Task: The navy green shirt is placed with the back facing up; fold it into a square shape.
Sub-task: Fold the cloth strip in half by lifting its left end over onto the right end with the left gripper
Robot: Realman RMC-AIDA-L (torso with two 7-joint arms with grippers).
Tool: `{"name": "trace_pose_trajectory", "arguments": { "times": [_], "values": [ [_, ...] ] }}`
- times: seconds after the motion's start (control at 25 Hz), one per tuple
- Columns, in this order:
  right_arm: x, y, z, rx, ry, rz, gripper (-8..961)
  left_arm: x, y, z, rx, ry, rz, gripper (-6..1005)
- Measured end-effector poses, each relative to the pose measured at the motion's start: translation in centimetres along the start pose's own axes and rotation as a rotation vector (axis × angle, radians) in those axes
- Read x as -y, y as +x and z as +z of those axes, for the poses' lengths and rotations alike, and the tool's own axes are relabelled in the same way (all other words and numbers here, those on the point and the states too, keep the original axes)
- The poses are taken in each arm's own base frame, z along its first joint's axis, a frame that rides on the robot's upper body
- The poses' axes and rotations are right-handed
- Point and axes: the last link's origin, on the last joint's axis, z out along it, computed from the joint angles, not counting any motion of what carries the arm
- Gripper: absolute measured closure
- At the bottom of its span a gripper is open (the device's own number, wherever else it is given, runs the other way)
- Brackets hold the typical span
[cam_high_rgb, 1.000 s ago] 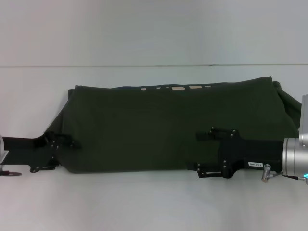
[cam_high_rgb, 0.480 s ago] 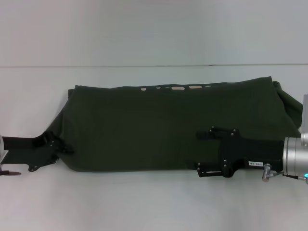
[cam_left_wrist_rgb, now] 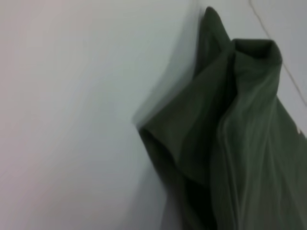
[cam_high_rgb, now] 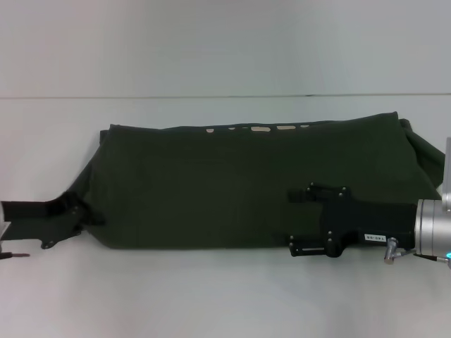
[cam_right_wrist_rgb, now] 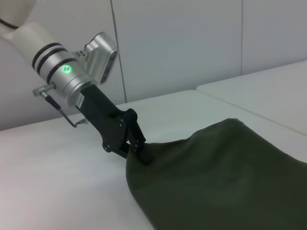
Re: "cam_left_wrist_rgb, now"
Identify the dark green t-shirt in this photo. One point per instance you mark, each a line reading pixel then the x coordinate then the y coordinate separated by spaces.
pixel 227 143

